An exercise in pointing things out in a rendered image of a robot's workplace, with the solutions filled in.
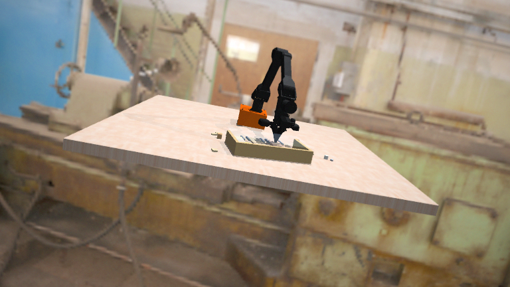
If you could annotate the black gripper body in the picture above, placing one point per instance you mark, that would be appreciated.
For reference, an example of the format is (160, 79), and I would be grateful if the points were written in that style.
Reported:
(266, 122)

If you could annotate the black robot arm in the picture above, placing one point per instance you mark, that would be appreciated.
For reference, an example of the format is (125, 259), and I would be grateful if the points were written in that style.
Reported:
(286, 88)

